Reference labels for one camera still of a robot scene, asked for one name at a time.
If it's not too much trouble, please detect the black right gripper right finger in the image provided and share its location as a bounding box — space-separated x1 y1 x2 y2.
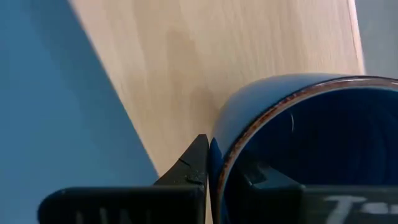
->
228 155 398 224

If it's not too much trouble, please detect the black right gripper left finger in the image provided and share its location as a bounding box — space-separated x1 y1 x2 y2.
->
37 133 209 224

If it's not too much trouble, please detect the blue ceramic mug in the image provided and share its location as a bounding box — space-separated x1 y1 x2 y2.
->
207 73 398 224

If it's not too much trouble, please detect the blue-grey table mat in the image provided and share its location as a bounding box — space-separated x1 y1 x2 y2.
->
0 0 160 224

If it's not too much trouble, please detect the wooden shelf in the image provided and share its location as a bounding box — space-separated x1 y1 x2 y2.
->
68 0 366 224

